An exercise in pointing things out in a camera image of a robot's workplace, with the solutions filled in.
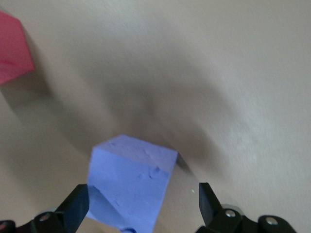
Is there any purple foam block with dent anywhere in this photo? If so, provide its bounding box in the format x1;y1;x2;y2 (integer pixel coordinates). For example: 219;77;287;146
86;134;179;233

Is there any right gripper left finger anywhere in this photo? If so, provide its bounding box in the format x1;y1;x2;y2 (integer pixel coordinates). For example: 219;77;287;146
0;183;91;233

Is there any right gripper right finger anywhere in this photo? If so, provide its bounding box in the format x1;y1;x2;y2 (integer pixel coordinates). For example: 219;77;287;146
198;182;298;233

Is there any red foam block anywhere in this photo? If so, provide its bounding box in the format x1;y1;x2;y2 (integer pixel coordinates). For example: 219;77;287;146
0;11;35;85

